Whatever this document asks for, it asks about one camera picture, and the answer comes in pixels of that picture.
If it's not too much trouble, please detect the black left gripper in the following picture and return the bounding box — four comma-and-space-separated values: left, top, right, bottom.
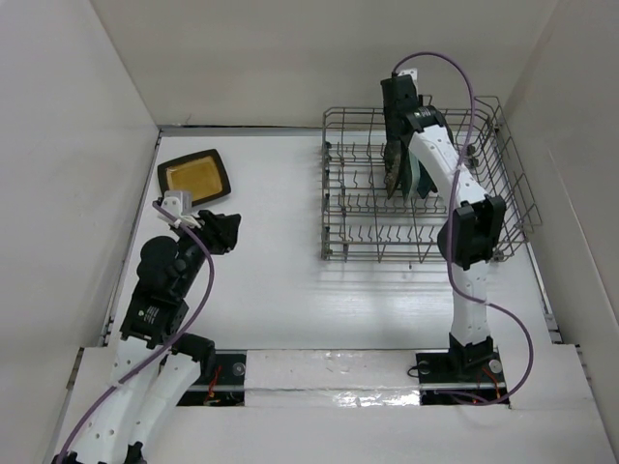
172, 208, 239, 295

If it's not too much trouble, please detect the square black floral plate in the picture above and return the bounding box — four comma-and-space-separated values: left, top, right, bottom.
383, 140, 402, 198

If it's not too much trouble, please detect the square yellow brown plate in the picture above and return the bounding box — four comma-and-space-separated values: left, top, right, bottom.
157, 149, 231, 207

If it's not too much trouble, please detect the light green floral plate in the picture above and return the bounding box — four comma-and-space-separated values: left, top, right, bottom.
402, 150, 421, 200

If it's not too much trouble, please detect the square teal plate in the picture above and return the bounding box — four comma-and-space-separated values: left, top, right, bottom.
417, 161, 437, 199

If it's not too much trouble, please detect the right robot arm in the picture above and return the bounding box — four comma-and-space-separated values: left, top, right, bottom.
381, 72, 506, 384

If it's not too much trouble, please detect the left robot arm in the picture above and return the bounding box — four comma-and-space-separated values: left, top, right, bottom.
52, 210, 242, 463

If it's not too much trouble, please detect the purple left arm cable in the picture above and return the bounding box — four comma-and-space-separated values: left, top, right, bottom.
52, 200, 218, 460

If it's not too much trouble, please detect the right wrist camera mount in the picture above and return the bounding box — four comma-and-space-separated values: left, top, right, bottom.
396, 68, 418, 82

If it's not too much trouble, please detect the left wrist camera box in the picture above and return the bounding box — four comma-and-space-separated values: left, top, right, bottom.
161, 190, 192, 217

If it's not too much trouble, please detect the grey wire dish rack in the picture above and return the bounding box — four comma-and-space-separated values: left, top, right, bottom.
320, 96, 542, 264

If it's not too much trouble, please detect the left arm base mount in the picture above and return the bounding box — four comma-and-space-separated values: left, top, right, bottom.
177, 350, 247, 407

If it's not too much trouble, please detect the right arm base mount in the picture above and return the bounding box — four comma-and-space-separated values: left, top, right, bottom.
407, 350, 508, 406

